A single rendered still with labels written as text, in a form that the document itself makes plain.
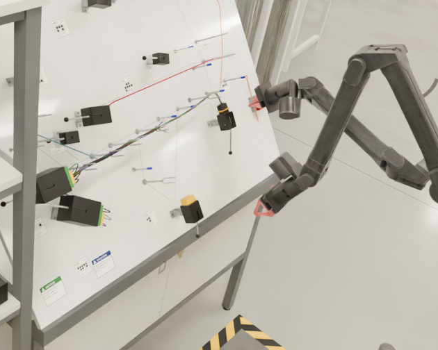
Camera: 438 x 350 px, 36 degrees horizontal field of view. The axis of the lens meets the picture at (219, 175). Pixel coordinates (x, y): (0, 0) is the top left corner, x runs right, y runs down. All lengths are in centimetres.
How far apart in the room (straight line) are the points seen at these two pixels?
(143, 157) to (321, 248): 176
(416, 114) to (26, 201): 95
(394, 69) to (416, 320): 202
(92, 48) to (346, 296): 197
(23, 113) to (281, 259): 236
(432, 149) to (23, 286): 105
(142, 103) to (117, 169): 23
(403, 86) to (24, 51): 91
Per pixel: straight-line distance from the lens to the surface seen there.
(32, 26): 125
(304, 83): 218
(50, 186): 172
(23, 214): 150
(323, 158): 186
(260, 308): 323
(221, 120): 226
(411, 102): 171
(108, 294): 202
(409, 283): 368
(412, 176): 206
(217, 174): 232
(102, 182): 198
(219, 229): 250
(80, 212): 176
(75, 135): 185
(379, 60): 168
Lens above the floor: 235
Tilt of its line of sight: 37 degrees down
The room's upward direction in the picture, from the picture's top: 14 degrees clockwise
